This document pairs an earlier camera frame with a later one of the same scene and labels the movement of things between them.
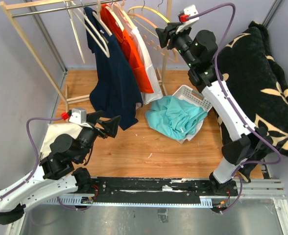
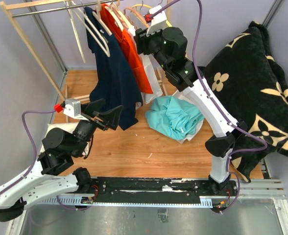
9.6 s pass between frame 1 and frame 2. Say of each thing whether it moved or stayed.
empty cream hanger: stayed
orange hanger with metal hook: moved
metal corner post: stayed
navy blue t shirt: stayed
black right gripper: moved
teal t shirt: stayed
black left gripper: moved
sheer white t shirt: stayed
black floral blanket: stayed
